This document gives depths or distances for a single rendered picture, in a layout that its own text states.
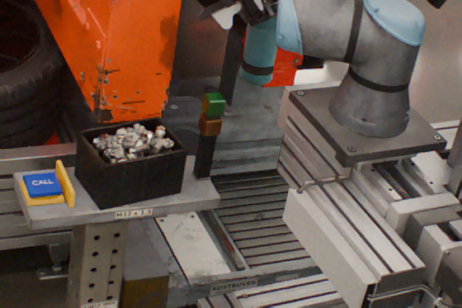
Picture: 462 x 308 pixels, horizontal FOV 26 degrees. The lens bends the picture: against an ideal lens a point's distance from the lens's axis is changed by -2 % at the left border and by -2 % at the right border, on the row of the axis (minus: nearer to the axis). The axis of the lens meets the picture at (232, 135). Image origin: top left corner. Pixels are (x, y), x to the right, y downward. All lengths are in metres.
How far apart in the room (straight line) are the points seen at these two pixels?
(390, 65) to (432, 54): 2.37
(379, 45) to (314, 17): 0.12
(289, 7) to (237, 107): 1.25
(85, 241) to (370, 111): 0.74
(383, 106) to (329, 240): 0.27
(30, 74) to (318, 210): 0.97
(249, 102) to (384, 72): 1.24
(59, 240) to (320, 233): 0.99
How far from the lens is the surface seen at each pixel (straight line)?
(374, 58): 1.75
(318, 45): 1.74
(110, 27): 2.13
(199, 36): 3.84
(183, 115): 2.55
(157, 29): 2.17
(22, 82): 2.42
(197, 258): 2.61
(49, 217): 2.08
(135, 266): 2.47
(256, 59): 2.55
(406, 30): 1.73
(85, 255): 2.22
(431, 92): 3.83
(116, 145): 2.11
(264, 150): 2.92
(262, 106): 2.98
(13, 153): 2.37
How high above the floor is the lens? 1.73
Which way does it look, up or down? 32 degrees down
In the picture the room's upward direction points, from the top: 11 degrees clockwise
